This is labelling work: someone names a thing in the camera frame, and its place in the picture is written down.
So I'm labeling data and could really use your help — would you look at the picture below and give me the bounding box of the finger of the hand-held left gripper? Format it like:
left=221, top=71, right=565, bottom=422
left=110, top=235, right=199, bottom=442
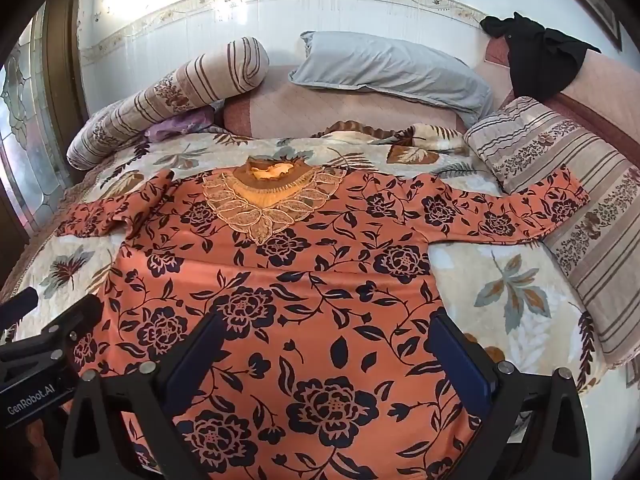
left=0, top=287, right=40, bottom=323
left=42, top=294, right=104, bottom=356

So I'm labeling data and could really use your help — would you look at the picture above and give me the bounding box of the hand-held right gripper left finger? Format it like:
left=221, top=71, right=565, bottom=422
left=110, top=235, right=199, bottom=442
left=60, top=312, right=233, bottom=480

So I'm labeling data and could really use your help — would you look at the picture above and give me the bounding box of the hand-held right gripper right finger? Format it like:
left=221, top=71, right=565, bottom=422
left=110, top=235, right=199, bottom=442
left=430, top=307, right=593, bottom=480

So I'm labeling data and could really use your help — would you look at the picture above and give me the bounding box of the orange floral blouse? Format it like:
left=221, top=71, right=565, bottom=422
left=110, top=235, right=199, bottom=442
left=55, top=155, right=591, bottom=480

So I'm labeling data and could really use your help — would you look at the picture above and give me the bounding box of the leaf print blanket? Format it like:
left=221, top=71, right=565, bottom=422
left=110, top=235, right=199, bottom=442
left=0, top=121, right=611, bottom=480

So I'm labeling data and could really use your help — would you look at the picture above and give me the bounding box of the stained glass window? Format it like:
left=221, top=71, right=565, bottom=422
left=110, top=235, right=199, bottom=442
left=0, top=10, right=71, bottom=241

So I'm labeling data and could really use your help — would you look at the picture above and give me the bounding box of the purple cloth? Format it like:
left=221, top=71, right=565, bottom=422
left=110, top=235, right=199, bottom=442
left=145, top=109, right=216, bottom=143

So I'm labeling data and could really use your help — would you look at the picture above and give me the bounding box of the striped floral pillow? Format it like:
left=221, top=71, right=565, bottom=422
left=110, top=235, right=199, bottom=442
left=465, top=96, right=640, bottom=371

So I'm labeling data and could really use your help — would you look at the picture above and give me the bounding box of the striped bolster pillow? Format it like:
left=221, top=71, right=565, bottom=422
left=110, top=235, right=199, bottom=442
left=66, top=36, right=271, bottom=171

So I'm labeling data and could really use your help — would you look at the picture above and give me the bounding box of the grey pillow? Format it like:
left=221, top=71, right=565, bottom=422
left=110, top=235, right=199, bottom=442
left=288, top=30, right=496, bottom=128

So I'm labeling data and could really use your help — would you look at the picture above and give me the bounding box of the black cloth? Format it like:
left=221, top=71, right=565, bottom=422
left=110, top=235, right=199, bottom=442
left=480, top=10, right=601, bottom=103

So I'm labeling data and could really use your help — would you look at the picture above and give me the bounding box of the brown wooden window frame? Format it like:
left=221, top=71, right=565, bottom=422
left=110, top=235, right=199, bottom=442
left=0, top=0, right=93, bottom=286

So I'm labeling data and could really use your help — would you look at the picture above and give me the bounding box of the dark picture frame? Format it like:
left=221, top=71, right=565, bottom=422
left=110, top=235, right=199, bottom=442
left=575, top=0, right=623, bottom=53

